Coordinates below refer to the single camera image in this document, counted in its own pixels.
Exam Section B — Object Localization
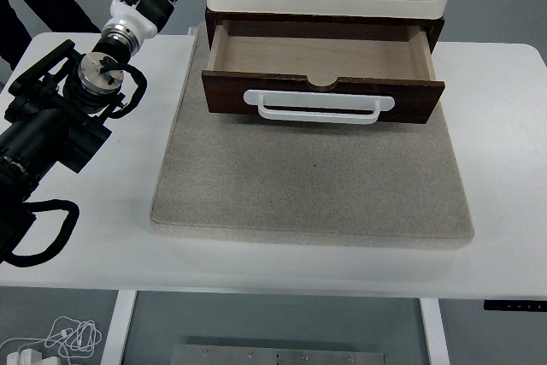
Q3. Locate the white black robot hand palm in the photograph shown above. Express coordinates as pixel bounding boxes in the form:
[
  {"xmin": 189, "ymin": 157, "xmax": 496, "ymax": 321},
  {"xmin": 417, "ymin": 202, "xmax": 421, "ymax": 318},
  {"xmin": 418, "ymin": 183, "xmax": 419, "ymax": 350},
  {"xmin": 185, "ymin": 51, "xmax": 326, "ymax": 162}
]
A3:
[{"xmin": 102, "ymin": 0, "xmax": 174, "ymax": 44}]

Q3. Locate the dark wooden drawer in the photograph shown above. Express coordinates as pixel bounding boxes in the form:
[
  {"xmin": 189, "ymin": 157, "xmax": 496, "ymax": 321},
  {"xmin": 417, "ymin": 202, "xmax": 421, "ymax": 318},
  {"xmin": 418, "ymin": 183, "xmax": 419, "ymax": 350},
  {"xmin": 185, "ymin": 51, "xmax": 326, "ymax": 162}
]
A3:
[{"xmin": 202, "ymin": 26, "xmax": 444, "ymax": 124}]

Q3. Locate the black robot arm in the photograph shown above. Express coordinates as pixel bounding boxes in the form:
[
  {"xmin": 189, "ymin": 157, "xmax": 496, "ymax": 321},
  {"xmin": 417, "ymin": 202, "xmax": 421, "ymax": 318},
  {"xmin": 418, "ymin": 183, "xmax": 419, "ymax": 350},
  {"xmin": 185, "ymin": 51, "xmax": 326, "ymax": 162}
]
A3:
[{"xmin": 1, "ymin": 0, "xmax": 178, "ymax": 268}]

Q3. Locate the person in dark clothes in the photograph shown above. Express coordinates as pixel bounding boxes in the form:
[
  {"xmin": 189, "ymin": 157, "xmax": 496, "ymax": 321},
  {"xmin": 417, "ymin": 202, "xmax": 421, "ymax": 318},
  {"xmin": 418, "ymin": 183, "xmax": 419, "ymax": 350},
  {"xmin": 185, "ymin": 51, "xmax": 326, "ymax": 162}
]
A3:
[{"xmin": 1, "ymin": 0, "xmax": 101, "ymax": 69}]

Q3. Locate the grey felt mat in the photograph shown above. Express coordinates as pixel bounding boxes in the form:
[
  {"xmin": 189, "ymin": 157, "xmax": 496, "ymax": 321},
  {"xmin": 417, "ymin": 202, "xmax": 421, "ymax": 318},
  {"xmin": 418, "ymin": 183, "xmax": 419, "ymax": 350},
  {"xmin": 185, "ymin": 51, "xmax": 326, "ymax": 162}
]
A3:
[{"xmin": 150, "ymin": 28, "xmax": 474, "ymax": 250}]

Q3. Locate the grey metal floor plate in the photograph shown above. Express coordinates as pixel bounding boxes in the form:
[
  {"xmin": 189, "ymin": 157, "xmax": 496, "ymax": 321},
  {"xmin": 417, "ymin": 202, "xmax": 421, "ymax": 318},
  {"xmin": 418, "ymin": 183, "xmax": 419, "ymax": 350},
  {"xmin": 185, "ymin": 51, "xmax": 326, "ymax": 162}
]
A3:
[{"xmin": 170, "ymin": 344, "xmax": 385, "ymax": 365}]

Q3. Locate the left white table leg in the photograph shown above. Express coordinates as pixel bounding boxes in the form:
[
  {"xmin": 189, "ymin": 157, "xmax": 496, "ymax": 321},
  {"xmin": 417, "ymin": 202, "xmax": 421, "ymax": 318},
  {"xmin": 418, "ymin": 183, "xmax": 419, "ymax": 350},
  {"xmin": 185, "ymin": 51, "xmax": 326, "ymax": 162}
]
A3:
[{"xmin": 100, "ymin": 290, "xmax": 138, "ymax": 365}]

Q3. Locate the white table leg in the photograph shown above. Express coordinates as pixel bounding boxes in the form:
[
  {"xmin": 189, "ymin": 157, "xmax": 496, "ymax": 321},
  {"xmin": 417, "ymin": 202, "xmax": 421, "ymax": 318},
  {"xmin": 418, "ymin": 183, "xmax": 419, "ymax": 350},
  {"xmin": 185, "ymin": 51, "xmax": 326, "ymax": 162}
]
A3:
[
  {"xmin": 420, "ymin": 298, "xmax": 450, "ymax": 365},
  {"xmin": 100, "ymin": 290, "xmax": 138, "ymax": 365}
]

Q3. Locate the white power adapter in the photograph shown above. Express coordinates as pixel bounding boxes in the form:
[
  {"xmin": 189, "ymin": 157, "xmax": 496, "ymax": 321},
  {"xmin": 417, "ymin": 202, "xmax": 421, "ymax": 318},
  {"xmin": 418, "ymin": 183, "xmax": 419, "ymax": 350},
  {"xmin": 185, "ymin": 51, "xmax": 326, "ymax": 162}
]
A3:
[{"xmin": 6, "ymin": 349, "xmax": 61, "ymax": 365}]

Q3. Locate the right white table leg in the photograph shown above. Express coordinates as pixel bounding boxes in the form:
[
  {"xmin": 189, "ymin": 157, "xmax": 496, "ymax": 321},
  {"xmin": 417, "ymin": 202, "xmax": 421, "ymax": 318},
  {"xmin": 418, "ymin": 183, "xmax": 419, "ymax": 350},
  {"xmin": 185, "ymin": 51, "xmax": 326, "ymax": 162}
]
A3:
[{"xmin": 420, "ymin": 298, "xmax": 450, "ymax": 365}]

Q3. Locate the black desk control panel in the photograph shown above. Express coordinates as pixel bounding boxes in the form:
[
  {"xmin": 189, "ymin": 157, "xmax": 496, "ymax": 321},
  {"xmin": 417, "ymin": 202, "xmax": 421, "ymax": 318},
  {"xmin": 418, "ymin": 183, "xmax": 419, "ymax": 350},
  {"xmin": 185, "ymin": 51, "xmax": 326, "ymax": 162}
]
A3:
[{"xmin": 483, "ymin": 299, "xmax": 547, "ymax": 312}]

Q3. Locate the white drawer handle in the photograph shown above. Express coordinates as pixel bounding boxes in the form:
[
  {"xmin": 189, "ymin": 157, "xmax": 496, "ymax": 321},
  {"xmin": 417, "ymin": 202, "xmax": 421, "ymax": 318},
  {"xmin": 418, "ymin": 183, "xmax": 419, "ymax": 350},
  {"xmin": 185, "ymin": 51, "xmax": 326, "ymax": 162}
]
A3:
[{"xmin": 244, "ymin": 89, "xmax": 395, "ymax": 125}]

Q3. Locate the white charger cable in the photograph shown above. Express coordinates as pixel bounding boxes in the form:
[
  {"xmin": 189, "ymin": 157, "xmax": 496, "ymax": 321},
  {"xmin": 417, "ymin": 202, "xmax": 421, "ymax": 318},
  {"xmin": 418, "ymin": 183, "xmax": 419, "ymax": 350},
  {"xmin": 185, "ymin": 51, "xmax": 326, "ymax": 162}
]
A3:
[{"xmin": 0, "ymin": 315, "xmax": 103, "ymax": 361}]

